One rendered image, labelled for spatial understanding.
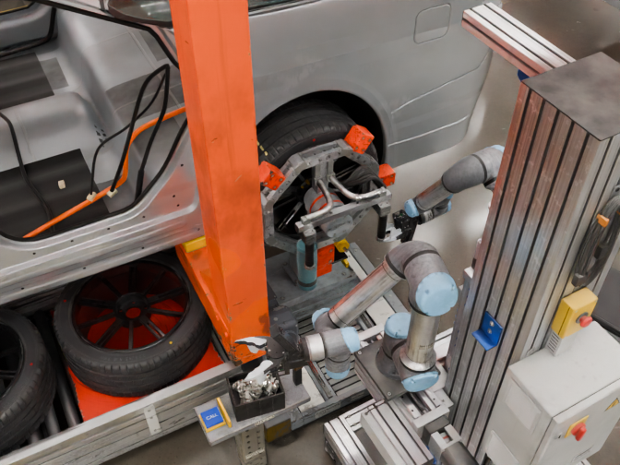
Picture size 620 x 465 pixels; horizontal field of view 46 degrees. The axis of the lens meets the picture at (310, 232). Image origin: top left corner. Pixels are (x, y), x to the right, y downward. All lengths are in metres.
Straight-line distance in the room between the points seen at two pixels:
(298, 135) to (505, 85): 2.75
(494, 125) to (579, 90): 3.27
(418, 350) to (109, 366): 1.35
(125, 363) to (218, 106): 1.36
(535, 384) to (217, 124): 1.15
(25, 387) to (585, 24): 4.90
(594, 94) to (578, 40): 4.35
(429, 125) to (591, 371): 1.55
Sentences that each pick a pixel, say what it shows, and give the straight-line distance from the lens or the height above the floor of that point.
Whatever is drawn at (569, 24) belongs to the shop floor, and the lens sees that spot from 6.27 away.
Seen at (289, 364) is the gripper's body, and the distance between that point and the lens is 2.14.
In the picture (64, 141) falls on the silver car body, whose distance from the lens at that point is 3.55.
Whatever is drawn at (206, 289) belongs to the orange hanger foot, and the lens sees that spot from 2.99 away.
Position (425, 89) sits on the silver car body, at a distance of 3.22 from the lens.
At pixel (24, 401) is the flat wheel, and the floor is 0.48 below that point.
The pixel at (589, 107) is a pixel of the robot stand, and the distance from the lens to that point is 1.70.
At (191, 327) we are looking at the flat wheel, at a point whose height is 0.50.
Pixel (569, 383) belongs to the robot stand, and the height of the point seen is 1.23.
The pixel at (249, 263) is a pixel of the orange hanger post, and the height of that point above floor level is 1.10.
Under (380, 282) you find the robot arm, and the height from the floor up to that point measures 1.32.
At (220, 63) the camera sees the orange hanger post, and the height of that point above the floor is 1.91.
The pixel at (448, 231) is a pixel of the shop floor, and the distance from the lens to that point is 4.20.
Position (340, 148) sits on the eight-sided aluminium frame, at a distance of 2.91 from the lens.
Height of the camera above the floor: 2.97
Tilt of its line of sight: 46 degrees down
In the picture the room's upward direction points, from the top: straight up
